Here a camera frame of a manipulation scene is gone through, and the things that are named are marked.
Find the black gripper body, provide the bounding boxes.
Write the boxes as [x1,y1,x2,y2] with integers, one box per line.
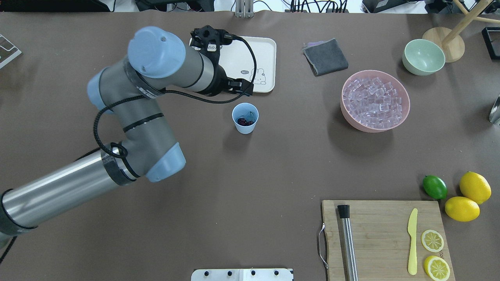
[190,25,236,97]

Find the dark red cherries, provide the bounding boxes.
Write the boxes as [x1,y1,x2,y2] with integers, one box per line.
[236,111,256,126]

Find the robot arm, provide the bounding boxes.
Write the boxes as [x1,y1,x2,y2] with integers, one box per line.
[1,25,257,249]

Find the light blue cup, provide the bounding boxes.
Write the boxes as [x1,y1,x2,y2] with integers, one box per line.
[232,103,259,135]

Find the pile of ice cubes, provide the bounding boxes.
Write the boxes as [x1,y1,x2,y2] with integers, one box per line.
[342,76,403,129]

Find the steel ice scoop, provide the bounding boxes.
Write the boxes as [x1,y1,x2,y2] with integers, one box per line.
[489,95,500,126]

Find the cream rabbit tray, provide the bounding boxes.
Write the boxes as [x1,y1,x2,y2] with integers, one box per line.
[218,37,277,94]

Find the grey folded cloth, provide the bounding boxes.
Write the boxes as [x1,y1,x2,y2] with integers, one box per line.
[302,38,349,76]

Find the pink bowl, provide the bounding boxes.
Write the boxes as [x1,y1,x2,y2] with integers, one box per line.
[340,70,411,133]

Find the mint green bowl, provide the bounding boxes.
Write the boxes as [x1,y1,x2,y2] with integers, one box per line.
[402,39,445,75]

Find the grey device table edge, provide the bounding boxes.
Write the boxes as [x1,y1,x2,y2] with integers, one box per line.
[0,34,23,69]

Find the steel muddler black tip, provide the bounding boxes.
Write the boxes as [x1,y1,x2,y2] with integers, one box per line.
[337,204,359,281]

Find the wooden cutting board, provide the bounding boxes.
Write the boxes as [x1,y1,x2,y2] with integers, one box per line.
[321,200,446,281]

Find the wooden mug tree stand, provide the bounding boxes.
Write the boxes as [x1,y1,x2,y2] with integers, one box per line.
[422,0,499,63]

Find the green lime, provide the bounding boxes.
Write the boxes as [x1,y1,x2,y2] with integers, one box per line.
[423,175,448,199]

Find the yellow plastic knife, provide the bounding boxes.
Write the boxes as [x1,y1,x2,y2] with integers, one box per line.
[407,208,418,276]

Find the yellow lemon near board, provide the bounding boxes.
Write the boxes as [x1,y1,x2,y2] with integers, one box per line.
[445,196,480,222]

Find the yellow lemon outer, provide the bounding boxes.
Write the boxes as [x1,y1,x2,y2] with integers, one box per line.
[459,171,492,205]

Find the lemon slice upper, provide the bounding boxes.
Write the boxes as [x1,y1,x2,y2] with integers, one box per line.
[423,256,451,281]

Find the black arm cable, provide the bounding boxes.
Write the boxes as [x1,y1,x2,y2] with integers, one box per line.
[0,34,257,266]

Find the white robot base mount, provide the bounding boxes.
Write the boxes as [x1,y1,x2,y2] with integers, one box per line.
[191,268,294,281]

